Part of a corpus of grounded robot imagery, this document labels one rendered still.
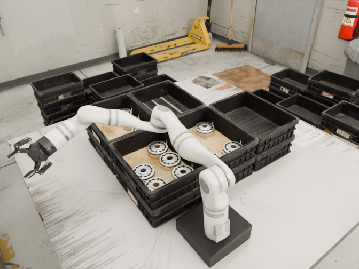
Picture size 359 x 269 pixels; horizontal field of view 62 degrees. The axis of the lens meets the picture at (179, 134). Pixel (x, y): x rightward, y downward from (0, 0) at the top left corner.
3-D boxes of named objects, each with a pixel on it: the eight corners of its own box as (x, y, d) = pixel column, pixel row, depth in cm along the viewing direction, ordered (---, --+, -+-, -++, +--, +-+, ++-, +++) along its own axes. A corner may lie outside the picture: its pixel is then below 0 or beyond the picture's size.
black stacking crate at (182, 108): (205, 122, 174) (206, 105, 168) (163, 140, 161) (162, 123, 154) (169, 95, 201) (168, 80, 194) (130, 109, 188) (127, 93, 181)
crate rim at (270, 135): (300, 122, 155) (301, 118, 154) (259, 143, 142) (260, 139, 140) (245, 93, 182) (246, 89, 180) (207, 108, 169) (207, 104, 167)
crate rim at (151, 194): (210, 168, 128) (210, 164, 127) (150, 199, 115) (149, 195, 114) (162, 126, 155) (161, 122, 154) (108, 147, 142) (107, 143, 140)
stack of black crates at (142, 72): (147, 88, 354) (143, 51, 327) (161, 98, 334) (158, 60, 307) (116, 98, 335) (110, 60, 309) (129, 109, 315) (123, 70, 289)
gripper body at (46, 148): (48, 135, 108) (25, 152, 104) (62, 152, 112) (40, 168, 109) (41, 131, 113) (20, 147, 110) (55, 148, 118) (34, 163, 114)
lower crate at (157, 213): (208, 200, 140) (209, 182, 133) (154, 232, 127) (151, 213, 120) (163, 156, 167) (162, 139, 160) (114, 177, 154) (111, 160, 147)
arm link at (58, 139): (51, 147, 121) (63, 137, 123) (61, 153, 112) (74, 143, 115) (37, 130, 116) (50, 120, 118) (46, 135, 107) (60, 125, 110)
